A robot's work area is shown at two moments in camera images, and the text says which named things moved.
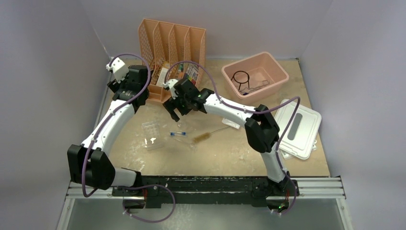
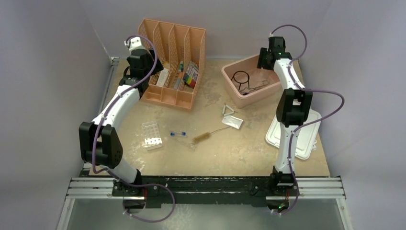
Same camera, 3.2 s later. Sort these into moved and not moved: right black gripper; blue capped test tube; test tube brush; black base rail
Moved: right black gripper
Not moved: test tube brush; black base rail; blue capped test tube
